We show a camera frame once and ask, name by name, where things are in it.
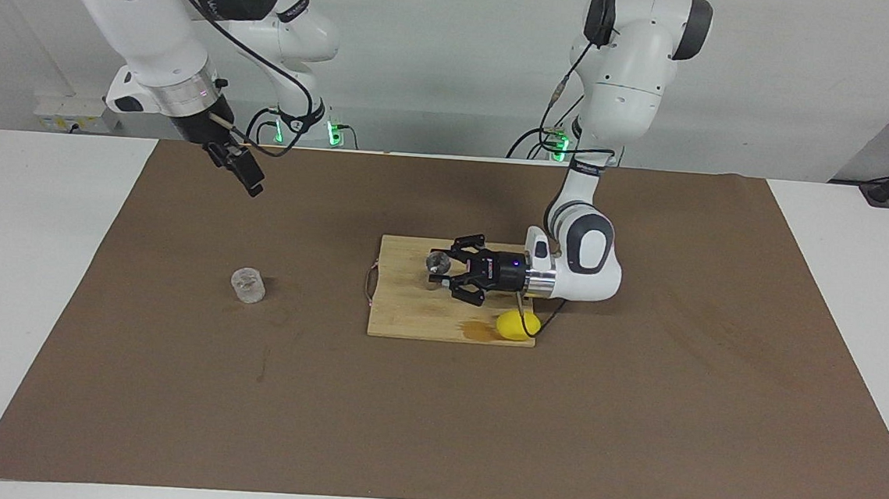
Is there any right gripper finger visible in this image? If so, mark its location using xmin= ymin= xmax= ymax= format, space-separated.
xmin=200 ymin=137 xmax=269 ymax=198

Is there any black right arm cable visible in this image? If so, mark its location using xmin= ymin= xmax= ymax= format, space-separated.
xmin=158 ymin=0 xmax=323 ymax=160

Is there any black right base cable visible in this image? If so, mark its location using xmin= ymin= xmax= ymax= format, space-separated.
xmin=244 ymin=105 xmax=283 ymax=147

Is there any wooden cutting board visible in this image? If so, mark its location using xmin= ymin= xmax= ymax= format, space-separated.
xmin=361 ymin=233 xmax=543 ymax=349

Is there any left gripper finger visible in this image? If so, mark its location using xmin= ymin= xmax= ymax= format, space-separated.
xmin=427 ymin=276 xmax=489 ymax=308
xmin=432 ymin=231 xmax=489 ymax=265

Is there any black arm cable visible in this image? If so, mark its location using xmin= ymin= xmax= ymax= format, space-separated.
xmin=158 ymin=0 xmax=323 ymax=160
xmin=513 ymin=0 xmax=627 ymax=344

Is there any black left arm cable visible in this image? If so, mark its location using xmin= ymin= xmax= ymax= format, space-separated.
xmin=513 ymin=0 xmax=627 ymax=344

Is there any metal cocktail jigger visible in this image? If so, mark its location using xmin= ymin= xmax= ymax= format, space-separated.
xmin=424 ymin=250 xmax=453 ymax=290

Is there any brown paper table mat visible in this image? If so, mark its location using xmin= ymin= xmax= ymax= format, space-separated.
xmin=0 ymin=123 xmax=889 ymax=499

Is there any white power strip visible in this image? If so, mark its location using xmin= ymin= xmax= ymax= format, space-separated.
xmin=33 ymin=92 xmax=122 ymax=136

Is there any clear glass cup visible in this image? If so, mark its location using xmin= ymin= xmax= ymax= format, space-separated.
xmin=229 ymin=267 xmax=268 ymax=305

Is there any yellow lemon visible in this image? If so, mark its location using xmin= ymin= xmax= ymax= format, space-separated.
xmin=495 ymin=308 xmax=542 ymax=343

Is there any black left base cable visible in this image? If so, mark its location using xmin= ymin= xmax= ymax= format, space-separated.
xmin=507 ymin=125 xmax=571 ymax=162

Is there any black base cable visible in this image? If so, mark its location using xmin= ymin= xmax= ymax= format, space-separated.
xmin=244 ymin=105 xmax=283 ymax=147
xmin=507 ymin=125 xmax=571 ymax=162

